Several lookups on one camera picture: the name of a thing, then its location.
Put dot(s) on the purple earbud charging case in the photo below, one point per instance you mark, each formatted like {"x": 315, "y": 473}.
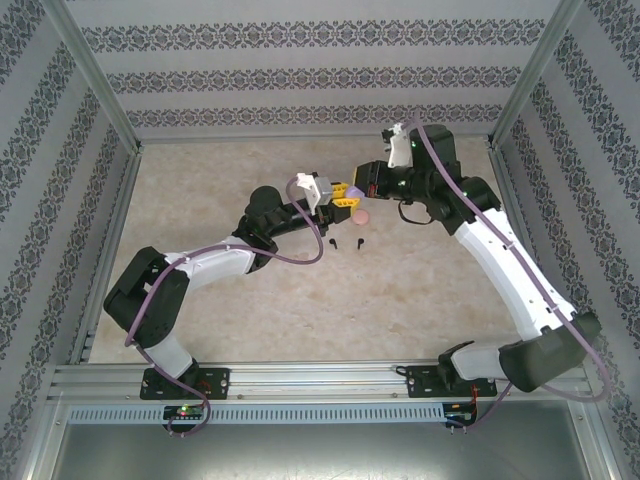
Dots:
{"x": 356, "y": 192}

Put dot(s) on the pink earbud charging case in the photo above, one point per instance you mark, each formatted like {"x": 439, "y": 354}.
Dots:
{"x": 361, "y": 217}

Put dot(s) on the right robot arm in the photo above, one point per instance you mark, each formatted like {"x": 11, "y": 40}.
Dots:
{"x": 515, "y": 280}

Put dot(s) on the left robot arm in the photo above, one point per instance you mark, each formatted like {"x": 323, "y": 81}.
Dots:
{"x": 210, "y": 262}

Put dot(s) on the grey metal base panel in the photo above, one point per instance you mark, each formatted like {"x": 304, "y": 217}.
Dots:
{"x": 320, "y": 455}

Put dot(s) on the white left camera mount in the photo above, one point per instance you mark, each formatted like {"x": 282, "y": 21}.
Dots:
{"x": 306, "y": 181}

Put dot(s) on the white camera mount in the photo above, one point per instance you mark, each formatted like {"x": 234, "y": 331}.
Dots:
{"x": 306, "y": 181}
{"x": 402, "y": 150}

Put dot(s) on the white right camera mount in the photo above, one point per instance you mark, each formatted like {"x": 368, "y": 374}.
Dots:
{"x": 402, "y": 150}

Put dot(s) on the aluminium side rail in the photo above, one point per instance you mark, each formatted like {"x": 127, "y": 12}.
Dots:
{"x": 120, "y": 210}
{"x": 507, "y": 175}

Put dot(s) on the aluminium corner post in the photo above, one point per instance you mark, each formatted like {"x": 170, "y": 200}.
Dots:
{"x": 526, "y": 85}
{"x": 104, "y": 85}

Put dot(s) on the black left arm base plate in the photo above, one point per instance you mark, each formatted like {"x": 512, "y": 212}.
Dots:
{"x": 217, "y": 382}

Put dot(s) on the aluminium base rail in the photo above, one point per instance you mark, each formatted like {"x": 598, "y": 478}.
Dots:
{"x": 320, "y": 380}

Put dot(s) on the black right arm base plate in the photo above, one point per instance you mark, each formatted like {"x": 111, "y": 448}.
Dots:
{"x": 417, "y": 382}

